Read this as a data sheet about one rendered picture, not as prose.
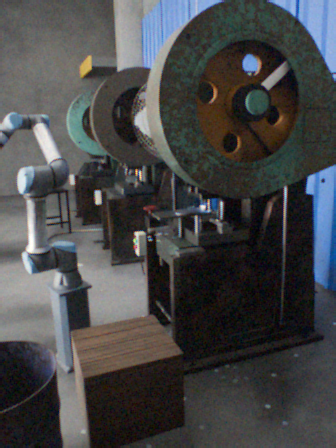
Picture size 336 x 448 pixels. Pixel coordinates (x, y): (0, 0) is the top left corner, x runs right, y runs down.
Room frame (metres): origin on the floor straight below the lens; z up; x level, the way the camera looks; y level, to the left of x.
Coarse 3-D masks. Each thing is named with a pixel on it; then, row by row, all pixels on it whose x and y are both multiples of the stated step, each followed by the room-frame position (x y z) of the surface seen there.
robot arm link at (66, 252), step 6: (54, 246) 1.88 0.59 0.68; (60, 246) 1.88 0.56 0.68; (66, 246) 1.88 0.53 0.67; (72, 246) 1.90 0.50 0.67; (54, 252) 1.85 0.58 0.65; (60, 252) 1.86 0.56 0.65; (66, 252) 1.87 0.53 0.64; (72, 252) 1.89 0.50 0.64; (60, 258) 1.85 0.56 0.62; (66, 258) 1.87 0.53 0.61; (72, 258) 1.89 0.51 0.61; (60, 264) 1.85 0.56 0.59; (66, 264) 1.87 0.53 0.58; (72, 264) 1.89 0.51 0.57; (60, 270) 1.87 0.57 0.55; (66, 270) 1.87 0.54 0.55
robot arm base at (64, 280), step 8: (56, 272) 1.89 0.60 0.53; (64, 272) 1.87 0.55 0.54; (72, 272) 1.88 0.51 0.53; (56, 280) 1.88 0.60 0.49; (64, 280) 1.86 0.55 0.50; (72, 280) 1.87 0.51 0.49; (80, 280) 1.92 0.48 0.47; (56, 288) 1.87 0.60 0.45; (64, 288) 1.85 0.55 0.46; (72, 288) 1.86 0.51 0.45
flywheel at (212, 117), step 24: (240, 48) 1.77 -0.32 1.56; (264, 48) 1.81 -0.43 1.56; (216, 72) 1.74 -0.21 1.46; (240, 72) 1.77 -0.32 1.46; (264, 72) 1.81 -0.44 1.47; (288, 72) 1.86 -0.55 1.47; (216, 96) 1.74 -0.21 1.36; (240, 96) 1.65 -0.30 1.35; (264, 96) 1.66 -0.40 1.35; (288, 96) 1.86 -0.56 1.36; (216, 120) 1.74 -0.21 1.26; (240, 120) 1.73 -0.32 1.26; (264, 120) 1.82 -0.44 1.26; (288, 120) 1.86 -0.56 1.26; (216, 144) 1.74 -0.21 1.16; (240, 144) 1.78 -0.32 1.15
